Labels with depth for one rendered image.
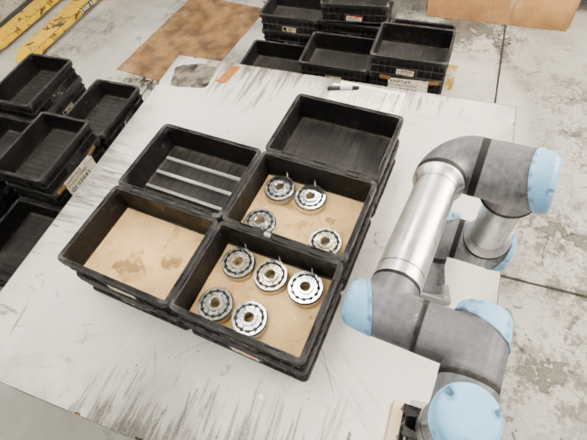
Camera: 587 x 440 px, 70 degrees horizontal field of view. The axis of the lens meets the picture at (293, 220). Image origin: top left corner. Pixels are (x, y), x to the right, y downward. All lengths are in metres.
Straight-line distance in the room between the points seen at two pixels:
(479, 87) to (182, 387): 2.62
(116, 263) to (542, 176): 1.18
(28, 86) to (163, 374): 2.06
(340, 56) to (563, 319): 1.83
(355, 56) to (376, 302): 2.24
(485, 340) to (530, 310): 1.71
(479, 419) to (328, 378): 0.80
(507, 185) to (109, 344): 1.21
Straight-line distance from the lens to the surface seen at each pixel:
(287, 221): 1.36
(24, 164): 2.50
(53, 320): 1.63
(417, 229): 0.69
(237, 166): 1.54
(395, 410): 0.87
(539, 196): 0.86
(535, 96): 3.25
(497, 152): 0.86
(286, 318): 1.22
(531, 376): 2.19
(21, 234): 2.54
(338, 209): 1.38
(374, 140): 1.58
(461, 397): 0.55
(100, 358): 1.49
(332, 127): 1.62
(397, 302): 0.60
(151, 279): 1.37
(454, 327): 0.59
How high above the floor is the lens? 1.97
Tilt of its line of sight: 57 degrees down
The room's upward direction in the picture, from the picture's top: 9 degrees counter-clockwise
